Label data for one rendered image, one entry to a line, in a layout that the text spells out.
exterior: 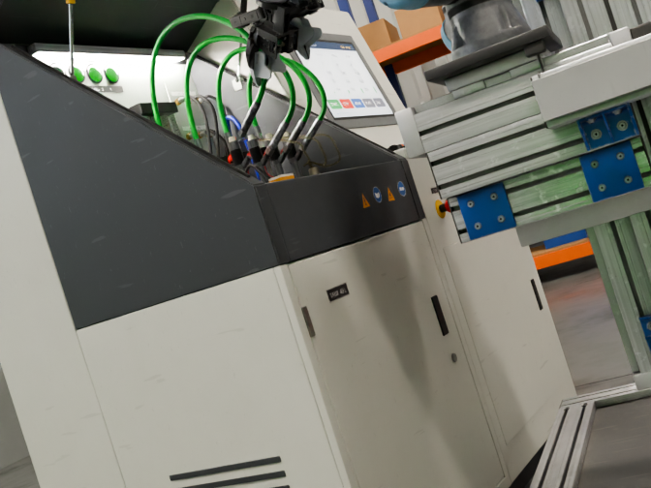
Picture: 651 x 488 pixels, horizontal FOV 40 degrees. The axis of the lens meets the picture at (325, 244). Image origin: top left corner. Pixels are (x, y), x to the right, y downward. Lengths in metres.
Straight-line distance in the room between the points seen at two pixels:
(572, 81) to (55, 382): 1.32
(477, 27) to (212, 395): 0.89
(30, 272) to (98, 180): 0.31
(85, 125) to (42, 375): 0.60
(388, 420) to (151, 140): 0.76
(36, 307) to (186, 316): 0.44
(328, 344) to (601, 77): 0.72
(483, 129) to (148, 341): 0.83
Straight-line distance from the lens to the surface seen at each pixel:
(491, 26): 1.62
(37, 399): 2.21
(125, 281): 1.92
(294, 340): 1.69
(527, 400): 2.60
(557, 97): 1.48
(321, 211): 1.85
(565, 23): 1.86
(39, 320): 2.14
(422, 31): 7.33
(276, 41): 1.92
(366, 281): 1.93
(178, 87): 2.52
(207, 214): 1.76
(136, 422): 2.01
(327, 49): 2.82
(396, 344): 1.98
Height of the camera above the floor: 0.80
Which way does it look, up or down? level
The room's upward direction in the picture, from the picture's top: 18 degrees counter-clockwise
